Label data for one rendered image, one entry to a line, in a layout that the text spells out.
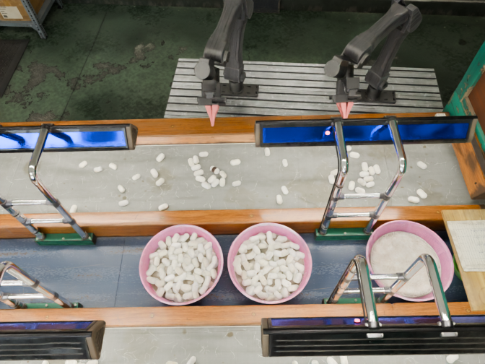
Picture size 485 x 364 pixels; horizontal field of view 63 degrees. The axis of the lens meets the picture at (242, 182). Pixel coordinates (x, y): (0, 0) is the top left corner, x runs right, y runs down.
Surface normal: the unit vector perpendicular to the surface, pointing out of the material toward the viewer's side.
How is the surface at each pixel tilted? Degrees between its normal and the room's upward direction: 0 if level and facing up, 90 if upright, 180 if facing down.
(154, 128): 0
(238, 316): 0
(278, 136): 58
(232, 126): 0
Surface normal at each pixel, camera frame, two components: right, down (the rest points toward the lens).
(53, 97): -0.03, -0.53
